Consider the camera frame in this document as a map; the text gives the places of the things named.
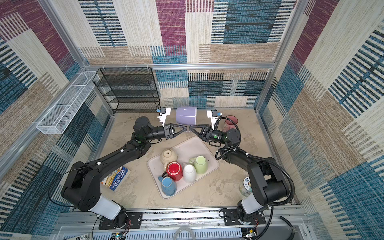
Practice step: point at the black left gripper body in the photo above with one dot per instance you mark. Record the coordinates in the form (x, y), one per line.
(167, 132)

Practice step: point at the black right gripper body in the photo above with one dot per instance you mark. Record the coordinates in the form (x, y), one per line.
(207, 135)

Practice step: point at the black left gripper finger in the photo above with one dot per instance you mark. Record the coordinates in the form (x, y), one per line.
(183, 127)
(180, 132)

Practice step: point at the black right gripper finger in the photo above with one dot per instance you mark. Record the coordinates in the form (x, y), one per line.
(199, 132)
(206, 126)

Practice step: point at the purple mug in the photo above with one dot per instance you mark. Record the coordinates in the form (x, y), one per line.
(186, 115)

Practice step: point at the pink patterned mug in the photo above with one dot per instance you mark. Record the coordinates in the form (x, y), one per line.
(230, 123)

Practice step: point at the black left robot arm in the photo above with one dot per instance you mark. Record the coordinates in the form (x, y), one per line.
(82, 187)

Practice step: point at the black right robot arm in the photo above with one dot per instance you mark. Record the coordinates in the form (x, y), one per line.
(271, 184)

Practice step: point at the beige speckled mug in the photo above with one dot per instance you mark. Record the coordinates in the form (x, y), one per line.
(168, 156)

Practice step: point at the light green mug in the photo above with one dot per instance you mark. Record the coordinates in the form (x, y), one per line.
(200, 163)

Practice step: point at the red mug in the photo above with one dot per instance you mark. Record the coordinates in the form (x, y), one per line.
(174, 171)

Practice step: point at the white mug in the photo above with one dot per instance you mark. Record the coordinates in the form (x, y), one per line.
(189, 173)

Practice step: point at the blue mug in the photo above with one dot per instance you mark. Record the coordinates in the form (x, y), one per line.
(168, 185)

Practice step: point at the white plastic tray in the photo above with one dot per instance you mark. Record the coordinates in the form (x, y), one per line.
(185, 151)

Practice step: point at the blue book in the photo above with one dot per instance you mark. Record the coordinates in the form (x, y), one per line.
(114, 179)

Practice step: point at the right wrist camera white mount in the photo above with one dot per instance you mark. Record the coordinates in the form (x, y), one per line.
(214, 116)

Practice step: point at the black wire mesh shelf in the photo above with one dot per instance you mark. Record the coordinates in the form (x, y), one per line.
(128, 90)

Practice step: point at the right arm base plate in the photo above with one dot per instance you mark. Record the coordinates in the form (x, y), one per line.
(233, 217)

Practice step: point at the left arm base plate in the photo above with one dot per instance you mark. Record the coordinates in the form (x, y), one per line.
(124, 221)

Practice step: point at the white wire mesh basket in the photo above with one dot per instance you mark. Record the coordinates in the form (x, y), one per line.
(57, 119)

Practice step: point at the aluminium front rail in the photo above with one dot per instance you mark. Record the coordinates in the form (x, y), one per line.
(207, 223)

